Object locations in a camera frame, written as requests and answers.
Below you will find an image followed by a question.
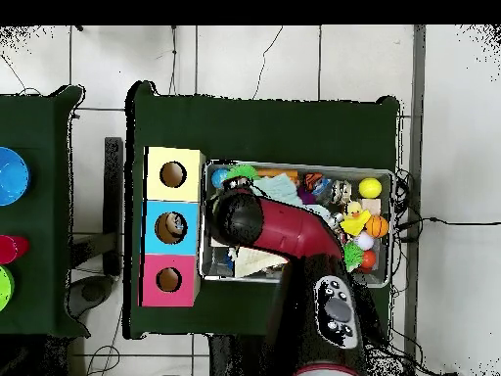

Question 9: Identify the light blue waffle cloth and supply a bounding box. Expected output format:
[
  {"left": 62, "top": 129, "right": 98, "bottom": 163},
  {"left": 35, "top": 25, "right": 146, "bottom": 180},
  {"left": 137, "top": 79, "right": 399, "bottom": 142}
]
[{"left": 253, "top": 173, "right": 332, "bottom": 220}]

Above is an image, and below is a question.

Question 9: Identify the cream waffle cloth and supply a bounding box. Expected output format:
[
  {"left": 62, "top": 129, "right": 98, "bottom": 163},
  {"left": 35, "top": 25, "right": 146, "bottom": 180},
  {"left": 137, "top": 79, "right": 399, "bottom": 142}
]
[{"left": 234, "top": 246, "right": 290, "bottom": 279}]

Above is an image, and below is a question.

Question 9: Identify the crinkly clear plastic packet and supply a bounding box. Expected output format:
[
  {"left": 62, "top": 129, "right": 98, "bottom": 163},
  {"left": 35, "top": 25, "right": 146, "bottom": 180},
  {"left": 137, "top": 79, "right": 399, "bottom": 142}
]
[{"left": 165, "top": 213, "right": 188, "bottom": 237}]

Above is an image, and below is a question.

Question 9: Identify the wooden box with three holes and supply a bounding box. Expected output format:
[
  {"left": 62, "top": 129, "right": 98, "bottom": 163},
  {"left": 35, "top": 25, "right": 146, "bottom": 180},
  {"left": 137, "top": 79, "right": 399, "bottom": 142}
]
[{"left": 138, "top": 146, "right": 207, "bottom": 307}]

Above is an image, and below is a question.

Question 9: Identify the shallow clear mesh bin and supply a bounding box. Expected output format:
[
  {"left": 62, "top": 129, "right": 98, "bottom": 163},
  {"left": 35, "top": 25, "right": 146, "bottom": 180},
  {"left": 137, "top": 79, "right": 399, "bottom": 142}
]
[{"left": 198, "top": 159, "right": 396, "bottom": 289}]

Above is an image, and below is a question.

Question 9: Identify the blue globe ball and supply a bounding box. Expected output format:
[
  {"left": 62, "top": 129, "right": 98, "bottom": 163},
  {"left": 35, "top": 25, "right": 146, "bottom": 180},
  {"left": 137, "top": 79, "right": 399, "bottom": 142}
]
[{"left": 210, "top": 168, "right": 229, "bottom": 190}]

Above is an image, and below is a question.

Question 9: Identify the silver metal can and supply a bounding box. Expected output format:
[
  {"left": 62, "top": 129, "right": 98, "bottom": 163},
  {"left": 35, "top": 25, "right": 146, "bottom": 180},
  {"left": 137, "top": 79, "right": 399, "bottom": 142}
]
[{"left": 330, "top": 179, "right": 353, "bottom": 206}]

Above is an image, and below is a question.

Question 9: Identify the yellow rubber duck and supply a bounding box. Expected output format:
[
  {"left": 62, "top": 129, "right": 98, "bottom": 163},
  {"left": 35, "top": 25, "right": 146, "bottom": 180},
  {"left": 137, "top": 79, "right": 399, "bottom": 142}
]
[{"left": 339, "top": 200, "right": 372, "bottom": 237}]

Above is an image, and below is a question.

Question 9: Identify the small green puffer ball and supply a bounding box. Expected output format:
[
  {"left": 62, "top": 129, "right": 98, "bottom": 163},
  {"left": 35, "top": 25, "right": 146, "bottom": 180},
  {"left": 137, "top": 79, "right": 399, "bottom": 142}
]
[{"left": 342, "top": 241, "right": 365, "bottom": 273}]

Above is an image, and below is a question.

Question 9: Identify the white baseball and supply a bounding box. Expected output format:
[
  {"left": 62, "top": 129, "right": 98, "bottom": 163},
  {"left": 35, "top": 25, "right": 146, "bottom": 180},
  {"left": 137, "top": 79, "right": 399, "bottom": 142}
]
[{"left": 352, "top": 231, "right": 376, "bottom": 252}]

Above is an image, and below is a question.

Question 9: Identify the yellow ball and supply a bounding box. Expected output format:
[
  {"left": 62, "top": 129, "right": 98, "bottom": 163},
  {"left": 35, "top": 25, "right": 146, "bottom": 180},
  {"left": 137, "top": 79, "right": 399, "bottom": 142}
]
[{"left": 358, "top": 176, "right": 384, "bottom": 200}]

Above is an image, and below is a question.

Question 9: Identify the small orange basketball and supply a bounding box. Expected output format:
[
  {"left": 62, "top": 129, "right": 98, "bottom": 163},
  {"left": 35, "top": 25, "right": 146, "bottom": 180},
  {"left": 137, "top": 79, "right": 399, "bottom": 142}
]
[{"left": 364, "top": 214, "right": 390, "bottom": 239}]

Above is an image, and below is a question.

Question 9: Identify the black robot stand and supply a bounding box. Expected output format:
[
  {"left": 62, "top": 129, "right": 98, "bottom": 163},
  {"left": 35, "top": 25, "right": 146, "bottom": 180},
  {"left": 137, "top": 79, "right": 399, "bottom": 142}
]
[{"left": 208, "top": 334, "right": 271, "bottom": 376}]

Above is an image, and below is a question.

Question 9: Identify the grey rounded base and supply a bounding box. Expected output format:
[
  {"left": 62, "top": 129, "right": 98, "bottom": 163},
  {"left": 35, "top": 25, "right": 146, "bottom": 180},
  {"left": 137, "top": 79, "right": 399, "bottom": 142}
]
[{"left": 68, "top": 274, "right": 114, "bottom": 318}]

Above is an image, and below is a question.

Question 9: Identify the dark green side table cloth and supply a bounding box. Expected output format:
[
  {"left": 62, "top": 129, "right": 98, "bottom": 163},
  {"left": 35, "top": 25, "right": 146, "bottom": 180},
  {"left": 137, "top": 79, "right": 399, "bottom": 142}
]
[{"left": 0, "top": 84, "right": 90, "bottom": 338}]

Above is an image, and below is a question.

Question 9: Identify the blue bowl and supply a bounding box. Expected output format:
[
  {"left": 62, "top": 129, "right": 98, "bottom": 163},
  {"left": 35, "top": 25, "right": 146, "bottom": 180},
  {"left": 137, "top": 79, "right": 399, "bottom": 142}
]
[{"left": 0, "top": 146, "right": 31, "bottom": 208}]

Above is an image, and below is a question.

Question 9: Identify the red toy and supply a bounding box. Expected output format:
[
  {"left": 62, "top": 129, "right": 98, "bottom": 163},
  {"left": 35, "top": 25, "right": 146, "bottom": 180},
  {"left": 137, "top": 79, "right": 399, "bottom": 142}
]
[{"left": 0, "top": 234, "right": 30, "bottom": 265}]

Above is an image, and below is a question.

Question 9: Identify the black cable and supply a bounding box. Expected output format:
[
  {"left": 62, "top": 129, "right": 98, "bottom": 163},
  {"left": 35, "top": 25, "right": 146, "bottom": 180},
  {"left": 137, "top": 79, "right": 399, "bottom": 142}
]
[{"left": 394, "top": 215, "right": 501, "bottom": 232}]

